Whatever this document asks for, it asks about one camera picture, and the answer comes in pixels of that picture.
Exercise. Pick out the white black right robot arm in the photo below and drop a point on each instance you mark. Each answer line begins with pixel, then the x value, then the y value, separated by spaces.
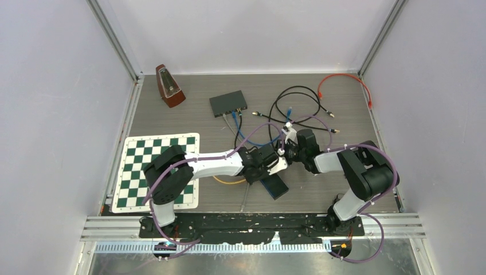
pixel 368 171

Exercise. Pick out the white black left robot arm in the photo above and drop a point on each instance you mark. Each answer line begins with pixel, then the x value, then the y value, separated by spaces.
pixel 171 171

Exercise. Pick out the brown wooden metronome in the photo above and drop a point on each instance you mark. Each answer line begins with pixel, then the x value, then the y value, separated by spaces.
pixel 169 90

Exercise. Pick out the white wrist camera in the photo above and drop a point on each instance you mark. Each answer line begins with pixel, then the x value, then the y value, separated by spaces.
pixel 279 164
pixel 289 132

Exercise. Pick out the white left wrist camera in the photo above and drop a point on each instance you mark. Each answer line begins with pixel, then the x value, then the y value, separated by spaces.
pixel 279 164

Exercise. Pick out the black blue network switch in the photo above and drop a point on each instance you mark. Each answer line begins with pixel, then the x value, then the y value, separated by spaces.
pixel 275 186

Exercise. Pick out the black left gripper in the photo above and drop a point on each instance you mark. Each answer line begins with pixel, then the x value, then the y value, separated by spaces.
pixel 252 179

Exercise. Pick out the dark grey network switch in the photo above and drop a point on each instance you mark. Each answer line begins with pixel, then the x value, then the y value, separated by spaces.
pixel 227 103

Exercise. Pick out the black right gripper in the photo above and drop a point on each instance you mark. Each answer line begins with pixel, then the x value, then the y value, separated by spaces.
pixel 287 145

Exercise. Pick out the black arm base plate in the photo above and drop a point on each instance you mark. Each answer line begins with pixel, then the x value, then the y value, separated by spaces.
pixel 251 228

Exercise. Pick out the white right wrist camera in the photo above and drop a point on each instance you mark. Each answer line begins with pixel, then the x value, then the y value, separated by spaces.
pixel 289 132

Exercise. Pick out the green white chessboard mat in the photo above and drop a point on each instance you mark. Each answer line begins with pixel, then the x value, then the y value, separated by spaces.
pixel 138 151

